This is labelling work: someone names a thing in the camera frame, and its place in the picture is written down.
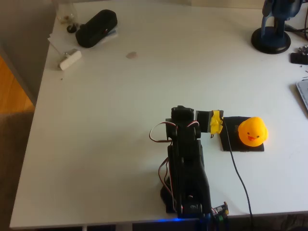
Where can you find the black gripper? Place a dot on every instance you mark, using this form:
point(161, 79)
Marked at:
point(182, 114)

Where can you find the yellow rubber duck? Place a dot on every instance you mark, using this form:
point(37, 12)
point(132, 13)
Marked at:
point(252, 131)

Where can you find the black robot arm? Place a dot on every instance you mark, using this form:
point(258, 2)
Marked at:
point(190, 168)

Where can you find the black foam square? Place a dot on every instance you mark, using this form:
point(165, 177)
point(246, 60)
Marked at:
point(237, 147)

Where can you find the small controller board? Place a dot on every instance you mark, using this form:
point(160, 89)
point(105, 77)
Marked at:
point(220, 209)

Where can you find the black zip case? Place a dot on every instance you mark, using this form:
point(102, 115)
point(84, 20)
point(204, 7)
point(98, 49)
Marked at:
point(96, 29)

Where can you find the grey laptop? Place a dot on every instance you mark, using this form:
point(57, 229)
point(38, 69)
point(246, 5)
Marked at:
point(303, 93)

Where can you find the white power adapter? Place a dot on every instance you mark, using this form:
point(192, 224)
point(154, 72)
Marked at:
point(71, 60)

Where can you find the small black device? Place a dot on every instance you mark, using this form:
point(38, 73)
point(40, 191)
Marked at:
point(298, 59)

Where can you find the small grey circuit board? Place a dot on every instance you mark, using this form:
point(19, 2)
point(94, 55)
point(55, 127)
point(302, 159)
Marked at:
point(303, 49)

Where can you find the small black round cap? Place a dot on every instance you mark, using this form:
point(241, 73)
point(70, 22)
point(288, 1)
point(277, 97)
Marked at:
point(71, 29)

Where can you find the white paper stack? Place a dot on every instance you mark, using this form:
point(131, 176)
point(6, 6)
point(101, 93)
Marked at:
point(60, 41)

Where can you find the clear glass bottle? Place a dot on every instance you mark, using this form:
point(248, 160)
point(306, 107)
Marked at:
point(67, 16)

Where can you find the black camera with yellow tape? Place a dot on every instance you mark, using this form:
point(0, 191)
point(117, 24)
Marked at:
point(203, 120)

